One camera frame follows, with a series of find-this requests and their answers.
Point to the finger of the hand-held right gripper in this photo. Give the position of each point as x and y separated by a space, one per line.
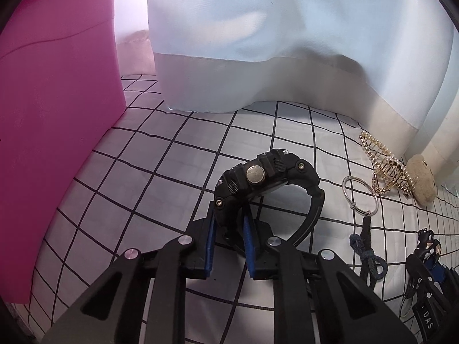
420 276
438 274

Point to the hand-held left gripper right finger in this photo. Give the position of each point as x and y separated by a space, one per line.
249 247

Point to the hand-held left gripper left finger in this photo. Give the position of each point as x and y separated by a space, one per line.
209 247

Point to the black wrist watch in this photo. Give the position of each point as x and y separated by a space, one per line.
272 172

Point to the pink plastic bin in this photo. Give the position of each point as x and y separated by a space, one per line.
53 114

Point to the black grid white cloth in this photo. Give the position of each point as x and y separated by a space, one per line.
150 172

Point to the beige plush charm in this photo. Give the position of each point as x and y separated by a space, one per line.
423 179

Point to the gold pearl hair claw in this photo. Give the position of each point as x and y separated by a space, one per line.
389 166

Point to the light blue curtain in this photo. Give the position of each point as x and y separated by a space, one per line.
233 43

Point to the white pleated curtain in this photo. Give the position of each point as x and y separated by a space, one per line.
401 61

